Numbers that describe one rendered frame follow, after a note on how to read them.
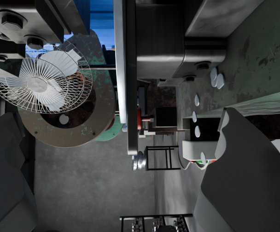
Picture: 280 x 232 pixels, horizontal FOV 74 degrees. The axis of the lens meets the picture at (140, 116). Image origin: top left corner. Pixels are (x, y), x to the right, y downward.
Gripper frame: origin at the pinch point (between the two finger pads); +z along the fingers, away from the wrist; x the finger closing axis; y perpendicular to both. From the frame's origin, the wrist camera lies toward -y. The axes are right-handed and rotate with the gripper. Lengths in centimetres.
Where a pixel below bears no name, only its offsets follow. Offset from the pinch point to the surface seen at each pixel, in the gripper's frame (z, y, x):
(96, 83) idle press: 141, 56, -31
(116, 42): 6.1, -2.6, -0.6
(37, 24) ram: 19.8, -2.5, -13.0
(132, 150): 4.8, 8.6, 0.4
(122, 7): 6.9, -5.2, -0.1
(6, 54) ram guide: 26.7, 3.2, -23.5
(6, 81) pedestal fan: 86, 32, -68
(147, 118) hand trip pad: 39.6, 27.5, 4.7
